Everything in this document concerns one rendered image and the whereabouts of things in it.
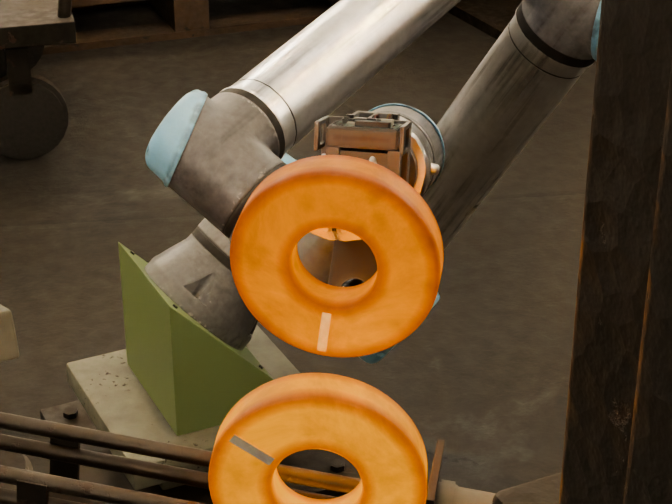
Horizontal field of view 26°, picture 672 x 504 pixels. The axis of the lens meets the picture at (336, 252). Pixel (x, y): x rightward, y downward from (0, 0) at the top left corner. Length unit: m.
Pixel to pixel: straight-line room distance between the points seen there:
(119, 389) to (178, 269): 0.25
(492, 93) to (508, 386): 0.78
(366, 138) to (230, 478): 0.28
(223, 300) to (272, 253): 1.04
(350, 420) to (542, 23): 0.86
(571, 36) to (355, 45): 0.34
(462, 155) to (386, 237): 0.86
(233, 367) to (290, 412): 1.12
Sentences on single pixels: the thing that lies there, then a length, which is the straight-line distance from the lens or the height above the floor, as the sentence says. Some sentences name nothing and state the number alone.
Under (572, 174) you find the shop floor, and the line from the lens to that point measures 3.29.
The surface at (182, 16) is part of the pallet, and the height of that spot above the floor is 0.06.
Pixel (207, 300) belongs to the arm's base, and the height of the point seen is 0.31.
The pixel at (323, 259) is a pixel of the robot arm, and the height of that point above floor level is 0.70.
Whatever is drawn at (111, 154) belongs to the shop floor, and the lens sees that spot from 3.39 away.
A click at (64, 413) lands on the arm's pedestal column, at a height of 0.03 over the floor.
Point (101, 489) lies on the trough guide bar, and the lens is 1.06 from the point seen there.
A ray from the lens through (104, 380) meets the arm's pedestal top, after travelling 2.28.
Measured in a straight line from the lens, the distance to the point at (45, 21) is 3.27.
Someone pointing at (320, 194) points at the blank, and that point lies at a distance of 1.02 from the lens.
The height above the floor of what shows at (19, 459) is 0.52.
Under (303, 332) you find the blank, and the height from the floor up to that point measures 0.77.
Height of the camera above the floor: 1.31
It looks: 27 degrees down
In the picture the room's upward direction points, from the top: straight up
